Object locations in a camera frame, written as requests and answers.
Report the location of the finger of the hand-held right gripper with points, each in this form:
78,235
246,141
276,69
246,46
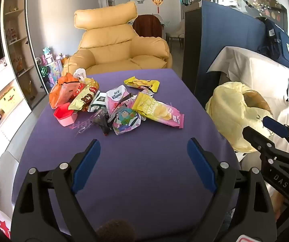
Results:
275,127
256,138

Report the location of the red gold hanging ornament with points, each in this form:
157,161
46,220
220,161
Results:
156,1

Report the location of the yellow box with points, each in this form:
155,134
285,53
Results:
7,97

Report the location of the brown chair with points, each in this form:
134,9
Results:
147,26

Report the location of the blue cabinet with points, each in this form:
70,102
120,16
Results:
225,30

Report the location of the pile of colourful toys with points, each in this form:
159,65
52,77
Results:
51,65

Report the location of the yellow leather armchair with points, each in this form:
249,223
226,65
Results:
114,48

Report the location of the yellow trash bag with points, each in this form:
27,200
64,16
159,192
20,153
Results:
230,111

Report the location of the white dining chair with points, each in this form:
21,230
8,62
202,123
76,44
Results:
177,30

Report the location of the pale yellow bear snack packet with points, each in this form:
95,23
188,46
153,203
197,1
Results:
80,100

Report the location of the person's right hand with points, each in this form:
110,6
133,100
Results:
277,204

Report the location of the yellow pink chips packet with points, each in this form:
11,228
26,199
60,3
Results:
154,108

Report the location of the white sofa cover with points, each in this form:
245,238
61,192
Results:
255,70

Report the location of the tall white shelf unit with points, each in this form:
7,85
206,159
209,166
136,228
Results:
21,39

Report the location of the purple tablecloth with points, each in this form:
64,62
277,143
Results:
147,143

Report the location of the clear plastic packaging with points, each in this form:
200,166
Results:
94,117

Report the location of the white wall shelves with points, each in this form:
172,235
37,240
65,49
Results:
8,121

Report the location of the white green milk pouch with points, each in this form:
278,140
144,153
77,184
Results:
97,100

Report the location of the cartoon print packet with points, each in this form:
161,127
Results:
126,121

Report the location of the pink cartoon wrapper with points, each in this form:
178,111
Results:
67,94

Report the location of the red pink cup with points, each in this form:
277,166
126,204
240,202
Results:
63,114

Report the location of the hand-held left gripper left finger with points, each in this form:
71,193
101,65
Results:
87,163

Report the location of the white crumpled plastic packaging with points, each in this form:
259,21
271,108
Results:
80,74

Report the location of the red yellow snack packet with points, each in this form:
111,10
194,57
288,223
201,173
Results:
91,87

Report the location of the white tissue pack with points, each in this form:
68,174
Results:
116,93

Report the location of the navy blue backpack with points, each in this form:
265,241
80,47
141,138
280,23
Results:
282,45

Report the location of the orange plastic bag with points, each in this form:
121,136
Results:
60,83

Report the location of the black plastic piece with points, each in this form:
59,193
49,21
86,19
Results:
106,128

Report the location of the yellow snack wrapper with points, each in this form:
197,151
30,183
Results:
139,83

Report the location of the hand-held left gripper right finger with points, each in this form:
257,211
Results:
202,166

